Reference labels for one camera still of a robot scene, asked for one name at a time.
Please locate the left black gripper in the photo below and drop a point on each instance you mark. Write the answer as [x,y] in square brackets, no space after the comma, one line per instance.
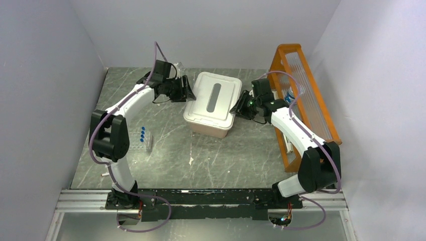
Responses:
[180,97]

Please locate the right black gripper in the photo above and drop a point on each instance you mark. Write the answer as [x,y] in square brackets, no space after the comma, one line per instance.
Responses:
[239,109]

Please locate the white plastic tray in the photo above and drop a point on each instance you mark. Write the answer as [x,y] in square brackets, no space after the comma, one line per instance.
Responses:
[215,96]

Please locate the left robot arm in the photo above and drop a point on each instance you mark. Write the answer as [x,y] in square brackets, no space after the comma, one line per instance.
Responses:
[109,137]

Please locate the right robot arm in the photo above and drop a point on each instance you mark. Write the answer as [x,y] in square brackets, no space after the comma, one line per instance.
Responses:
[320,160]

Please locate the pink plastic bin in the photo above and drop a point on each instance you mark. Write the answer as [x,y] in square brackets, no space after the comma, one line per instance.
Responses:
[209,130]

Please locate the white blue bottle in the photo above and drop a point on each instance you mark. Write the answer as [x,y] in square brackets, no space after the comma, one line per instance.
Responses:
[289,96]

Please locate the orange wooden rack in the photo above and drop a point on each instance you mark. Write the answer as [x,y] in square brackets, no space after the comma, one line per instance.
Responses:
[310,107]

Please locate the clear well plate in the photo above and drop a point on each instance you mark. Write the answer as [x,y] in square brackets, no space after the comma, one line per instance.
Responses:
[137,146]

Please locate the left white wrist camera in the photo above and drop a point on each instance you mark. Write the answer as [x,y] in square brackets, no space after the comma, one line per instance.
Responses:
[178,69]

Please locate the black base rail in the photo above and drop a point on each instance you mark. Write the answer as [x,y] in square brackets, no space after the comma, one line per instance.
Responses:
[158,204]

